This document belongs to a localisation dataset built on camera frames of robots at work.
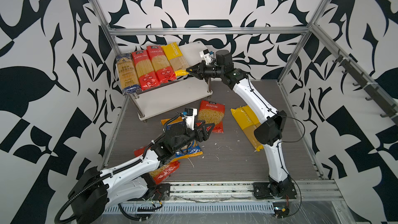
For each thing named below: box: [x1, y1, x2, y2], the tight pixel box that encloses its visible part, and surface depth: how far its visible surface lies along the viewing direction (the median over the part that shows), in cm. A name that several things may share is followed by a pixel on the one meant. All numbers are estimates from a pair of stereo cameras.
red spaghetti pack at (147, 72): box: [131, 49, 161, 92], surface depth 75 cm
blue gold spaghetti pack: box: [115, 52, 142, 96], surface depth 74 cm
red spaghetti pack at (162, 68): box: [146, 45, 177, 84], surface depth 78 cm
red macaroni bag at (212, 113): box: [197, 100, 226, 134], surface depth 101 cm
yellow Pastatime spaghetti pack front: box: [161, 42, 191, 77], surface depth 81 cm
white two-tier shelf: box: [116, 41, 213, 123], surface depth 79 cm
